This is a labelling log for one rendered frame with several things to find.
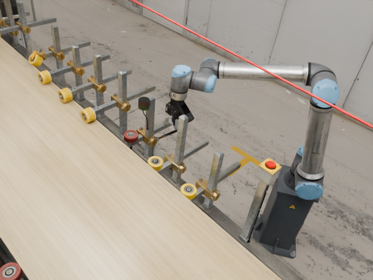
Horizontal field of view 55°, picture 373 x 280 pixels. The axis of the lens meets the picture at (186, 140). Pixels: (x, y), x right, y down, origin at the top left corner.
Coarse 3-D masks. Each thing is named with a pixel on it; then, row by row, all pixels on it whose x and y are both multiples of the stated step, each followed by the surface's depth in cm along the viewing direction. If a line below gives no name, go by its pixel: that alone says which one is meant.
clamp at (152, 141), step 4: (144, 128) 213; (140, 132) 210; (144, 132) 211; (144, 136) 208; (144, 140) 210; (148, 140) 207; (152, 140) 207; (156, 140) 209; (148, 144) 209; (152, 144) 208
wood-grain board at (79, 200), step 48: (0, 48) 261; (0, 96) 218; (48, 96) 223; (0, 144) 187; (48, 144) 191; (96, 144) 194; (0, 192) 164; (48, 192) 167; (96, 192) 170; (144, 192) 172; (48, 240) 148; (96, 240) 150; (144, 240) 153; (192, 240) 155
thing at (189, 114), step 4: (180, 104) 187; (184, 104) 188; (180, 108) 186; (184, 108) 187; (188, 108) 188; (180, 112) 187; (184, 112) 186; (188, 112) 187; (188, 116) 186; (192, 116) 187; (188, 120) 185; (192, 120) 187
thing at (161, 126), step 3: (162, 123) 220; (156, 126) 218; (159, 126) 218; (162, 126) 218; (165, 126) 220; (168, 126) 223; (156, 129) 215; (159, 129) 218; (162, 129) 220; (156, 132) 217; (138, 135) 210; (141, 135) 210; (138, 138) 208; (141, 138) 209; (138, 141) 209; (129, 144) 205; (132, 144) 206
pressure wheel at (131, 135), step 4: (124, 132) 204; (128, 132) 204; (132, 132) 204; (136, 132) 204; (124, 136) 201; (128, 136) 202; (132, 136) 202; (136, 136) 202; (124, 140) 203; (128, 140) 201; (132, 140) 201; (136, 140) 203
